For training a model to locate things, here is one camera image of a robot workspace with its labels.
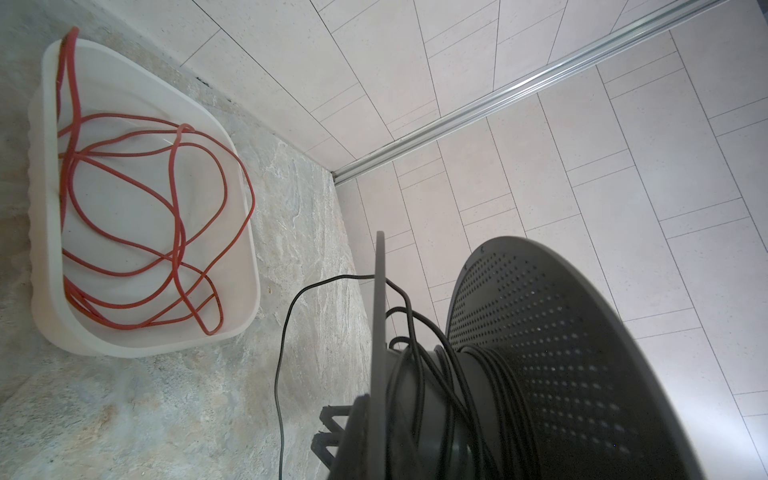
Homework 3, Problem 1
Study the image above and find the red cable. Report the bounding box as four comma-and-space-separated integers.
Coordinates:
55, 26, 257, 337

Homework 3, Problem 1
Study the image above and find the aluminium corner post right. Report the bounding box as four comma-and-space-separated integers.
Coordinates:
332, 0, 724, 186

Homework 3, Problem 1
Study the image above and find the white plastic tray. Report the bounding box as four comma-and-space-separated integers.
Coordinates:
28, 31, 260, 358

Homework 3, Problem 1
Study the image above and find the grey perforated cable spool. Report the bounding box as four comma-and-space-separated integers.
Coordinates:
311, 236, 704, 479

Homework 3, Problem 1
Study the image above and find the black cable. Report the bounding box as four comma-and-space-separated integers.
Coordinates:
274, 273, 544, 480

